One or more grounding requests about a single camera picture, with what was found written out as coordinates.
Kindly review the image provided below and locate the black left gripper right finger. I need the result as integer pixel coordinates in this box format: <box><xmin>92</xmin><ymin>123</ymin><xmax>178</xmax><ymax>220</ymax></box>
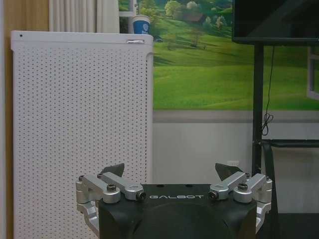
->
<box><xmin>208</xmin><ymin>163</ymin><xmax>273</xmax><ymax>231</ymax></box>

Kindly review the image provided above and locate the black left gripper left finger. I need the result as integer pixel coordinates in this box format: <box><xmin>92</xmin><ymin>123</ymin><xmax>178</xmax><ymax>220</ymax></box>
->
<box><xmin>75</xmin><ymin>163</ymin><xmax>146</xmax><ymax>239</ymax></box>

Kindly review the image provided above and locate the black television stand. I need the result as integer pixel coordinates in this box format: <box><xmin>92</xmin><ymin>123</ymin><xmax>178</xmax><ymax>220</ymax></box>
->
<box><xmin>251</xmin><ymin>44</ymin><xmax>319</xmax><ymax>239</ymax></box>

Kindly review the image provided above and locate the white perforated air purifier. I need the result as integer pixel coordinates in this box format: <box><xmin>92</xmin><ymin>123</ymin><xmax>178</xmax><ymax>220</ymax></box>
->
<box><xmin>10</xmin><ymin>30</ymin><xmax>154</xmax><ymax>239</ymax></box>

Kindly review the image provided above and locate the green meadow landscape poster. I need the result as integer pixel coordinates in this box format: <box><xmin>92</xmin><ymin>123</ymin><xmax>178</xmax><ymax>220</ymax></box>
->
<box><xmin>118</xmin><ymin>0</ymin><xmax>319</xmax><ymax>112</ymax></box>

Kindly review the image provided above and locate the blue and white paper cup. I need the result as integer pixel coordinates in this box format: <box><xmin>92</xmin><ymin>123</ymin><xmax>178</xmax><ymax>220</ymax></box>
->
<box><xmin>132</xmin><ymin>15</ymin><xmax>151</xmax><ymax>35</ymax></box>

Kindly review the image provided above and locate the black television screen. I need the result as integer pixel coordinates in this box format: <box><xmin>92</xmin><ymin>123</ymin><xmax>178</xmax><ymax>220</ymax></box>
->
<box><xmin>231</xmin><ymin>0</ymin><xmax>319</xmax><ymax>46</ymax></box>

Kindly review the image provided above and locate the white pleated curtain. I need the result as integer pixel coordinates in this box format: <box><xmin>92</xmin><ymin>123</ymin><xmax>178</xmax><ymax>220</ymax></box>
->
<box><xmin>48</xmin><ymin>0</ymin><xmax>120</xmax><ymax>33</ymax></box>

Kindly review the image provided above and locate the thin black cable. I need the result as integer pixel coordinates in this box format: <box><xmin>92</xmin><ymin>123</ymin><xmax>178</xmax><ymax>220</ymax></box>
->
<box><xmin>263</xmin><ymin>45</ymin><xmax>275</xmax><ymax>136</ymax></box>

